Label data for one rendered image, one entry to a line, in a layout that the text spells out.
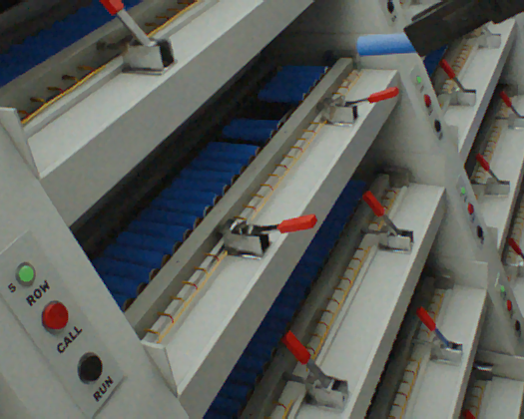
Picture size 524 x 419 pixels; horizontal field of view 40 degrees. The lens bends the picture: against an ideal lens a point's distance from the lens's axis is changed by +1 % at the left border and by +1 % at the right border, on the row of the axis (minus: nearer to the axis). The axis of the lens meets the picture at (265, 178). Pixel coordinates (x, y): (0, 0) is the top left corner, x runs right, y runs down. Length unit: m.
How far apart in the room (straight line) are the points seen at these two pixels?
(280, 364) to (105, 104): 0.35
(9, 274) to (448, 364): 0.72
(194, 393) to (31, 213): 0.20
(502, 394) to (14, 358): 0.94
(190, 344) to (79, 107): 0.21
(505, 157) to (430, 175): 0.46
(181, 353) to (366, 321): 0.32
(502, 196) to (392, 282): 0.53
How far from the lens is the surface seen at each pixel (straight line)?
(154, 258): 0.66
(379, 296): 0.89
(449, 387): 1.03
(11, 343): 0.46
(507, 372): 1.29
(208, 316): 0.61
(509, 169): 1.48
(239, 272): 0.65
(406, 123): 1.05
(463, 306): 1.15
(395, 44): 0.65
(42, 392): 0.48
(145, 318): 0.60
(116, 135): 0.54
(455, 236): 1.13
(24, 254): 0.47
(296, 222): 0.63
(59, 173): 0.50
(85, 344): 0.49
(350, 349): 0.82
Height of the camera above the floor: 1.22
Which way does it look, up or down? 20 degrees down
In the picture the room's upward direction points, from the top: 27 degrees counter-clockwise
